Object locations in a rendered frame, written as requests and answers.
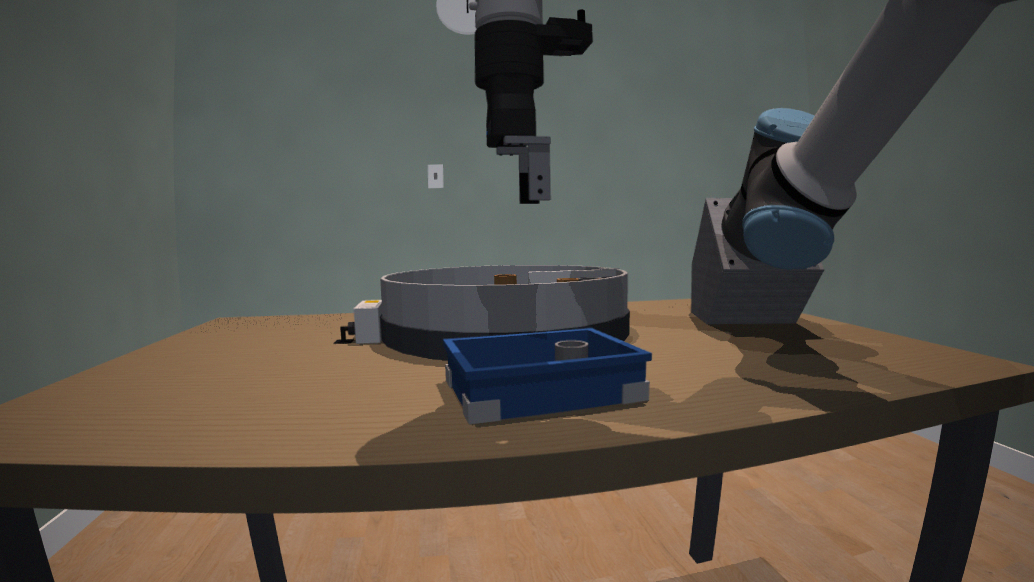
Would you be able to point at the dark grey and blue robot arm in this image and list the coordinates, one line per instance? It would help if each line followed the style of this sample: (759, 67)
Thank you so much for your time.
(788, 224)

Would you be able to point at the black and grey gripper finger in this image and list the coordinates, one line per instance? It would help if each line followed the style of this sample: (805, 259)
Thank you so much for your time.
(539, 187)
(523, 170)

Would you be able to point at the blue open crate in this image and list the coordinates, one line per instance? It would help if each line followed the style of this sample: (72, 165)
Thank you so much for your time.
(615, 374)

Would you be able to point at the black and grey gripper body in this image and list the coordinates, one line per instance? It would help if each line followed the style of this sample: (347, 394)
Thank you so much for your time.
(509, 48)

